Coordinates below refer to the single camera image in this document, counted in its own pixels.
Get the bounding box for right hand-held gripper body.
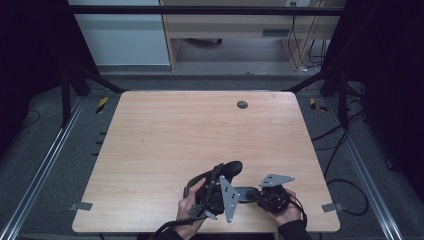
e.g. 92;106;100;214
258;173;296;215

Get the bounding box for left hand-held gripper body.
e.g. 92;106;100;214
194;168;241;224

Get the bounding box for dark grey object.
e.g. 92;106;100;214
234;186;259;204

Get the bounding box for black glasses case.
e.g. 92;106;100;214
219;160;244;178

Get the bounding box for person's right hand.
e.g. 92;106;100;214
265;188;303;228

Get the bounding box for person's left hand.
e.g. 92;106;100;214
175;178;208;236

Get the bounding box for grey tape tab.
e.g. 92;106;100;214
321;202;345;213
68;201;94;212

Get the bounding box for yellow black tape strip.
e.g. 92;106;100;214
309;97;328;113
96;96;110;115

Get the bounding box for white cabinet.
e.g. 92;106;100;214
67;0;172;67

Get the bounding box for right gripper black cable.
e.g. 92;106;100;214
283;192;308;225

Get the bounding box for black floor cable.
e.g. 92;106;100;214
310;109;370;217

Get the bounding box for aluminium floor rail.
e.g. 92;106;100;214
324;98;406;240
0;95;86;240

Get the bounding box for black upright frame post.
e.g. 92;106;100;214
337;71;350;129
60;68;72;128

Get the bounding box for black metal frame strut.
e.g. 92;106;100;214
285;66;339;94
70;63;129;94

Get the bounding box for black cables under desk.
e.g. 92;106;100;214
287;14;329;73

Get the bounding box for black horizontal frame bar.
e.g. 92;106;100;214
66;5;348;16

